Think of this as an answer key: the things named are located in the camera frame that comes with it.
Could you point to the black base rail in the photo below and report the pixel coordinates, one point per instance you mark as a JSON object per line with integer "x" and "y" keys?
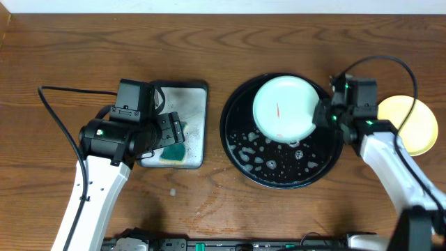
{"x": 179, "y": 244}

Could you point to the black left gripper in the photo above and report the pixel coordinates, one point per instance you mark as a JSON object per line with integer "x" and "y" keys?
{"x": 171, "y": 129}

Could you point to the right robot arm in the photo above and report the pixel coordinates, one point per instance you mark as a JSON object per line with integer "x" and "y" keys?
{"x": 417, "y": 201}

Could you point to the round black tray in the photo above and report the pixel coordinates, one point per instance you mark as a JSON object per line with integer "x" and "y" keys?
{"x": 269, "y": 163}

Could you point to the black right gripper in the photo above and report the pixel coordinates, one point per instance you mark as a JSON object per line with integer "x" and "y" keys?
{"x": 319, "y": 114}

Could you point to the black rectangular soapy tray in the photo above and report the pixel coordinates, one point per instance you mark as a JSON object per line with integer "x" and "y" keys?
{"x": 189, "y": 100}

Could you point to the yellow plate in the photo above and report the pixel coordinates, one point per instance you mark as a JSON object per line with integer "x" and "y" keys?
{"x": 420, "y": 131}

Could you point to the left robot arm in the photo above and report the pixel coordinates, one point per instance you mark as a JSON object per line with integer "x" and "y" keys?
{"x": 107, "y": 152}

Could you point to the green sponge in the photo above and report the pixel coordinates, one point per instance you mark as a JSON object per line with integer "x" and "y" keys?
{"x": 174, "y": 154}

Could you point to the mint green plate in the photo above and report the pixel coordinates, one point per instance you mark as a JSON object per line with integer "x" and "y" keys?
{"x": 283, "y": 109}

